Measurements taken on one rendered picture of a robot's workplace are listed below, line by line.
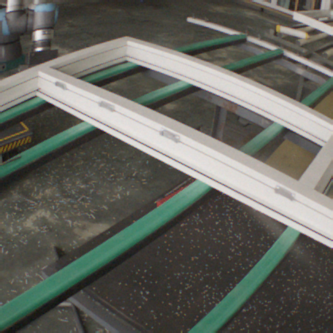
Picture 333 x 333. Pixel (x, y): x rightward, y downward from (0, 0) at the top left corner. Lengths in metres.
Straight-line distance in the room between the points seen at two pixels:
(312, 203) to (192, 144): 0.31
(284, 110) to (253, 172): 0.43
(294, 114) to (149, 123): 0.47
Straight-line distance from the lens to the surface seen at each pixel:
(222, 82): 1.38
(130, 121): 1.06
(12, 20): 1.74
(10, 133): 2.20
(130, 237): 0.81
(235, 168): 0.94
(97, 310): 1.05
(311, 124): 1.28
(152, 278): 1.10
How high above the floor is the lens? 1.41
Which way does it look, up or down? 32 degrees down
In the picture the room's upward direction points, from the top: 8 degrees clockwise
